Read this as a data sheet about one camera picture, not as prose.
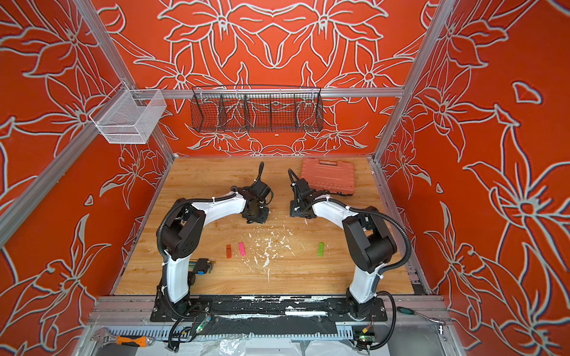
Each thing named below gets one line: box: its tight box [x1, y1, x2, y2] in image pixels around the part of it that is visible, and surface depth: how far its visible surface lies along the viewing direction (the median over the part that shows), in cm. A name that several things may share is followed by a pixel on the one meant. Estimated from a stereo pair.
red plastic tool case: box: [300, 157, 356, 196], surface depth 108 cm
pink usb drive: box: [238, 241, 246, 257], surface depth 89 cm
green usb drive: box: [317, 241, 325, 258], surface depth 89 cm
